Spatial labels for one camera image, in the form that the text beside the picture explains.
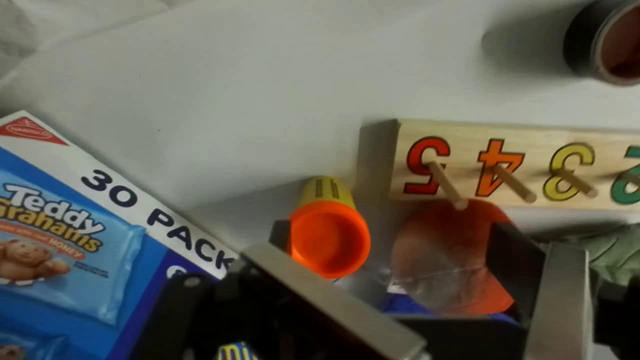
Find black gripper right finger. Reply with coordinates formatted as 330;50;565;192
486;224;640;360

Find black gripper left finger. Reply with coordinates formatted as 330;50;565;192
131;220;428;360

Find yellow container orange lid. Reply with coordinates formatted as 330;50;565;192
289;177;372;280

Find orange bowl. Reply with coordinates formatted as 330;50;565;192
390;200;514;316

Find wooden number peg board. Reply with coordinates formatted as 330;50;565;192
364;119;640;212

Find blue snack cracker box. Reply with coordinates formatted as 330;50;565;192
0;110;234;360

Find black tape roll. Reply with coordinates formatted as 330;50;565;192
563;0;640;87

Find white plastic bag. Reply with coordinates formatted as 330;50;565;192
0;0;190;84

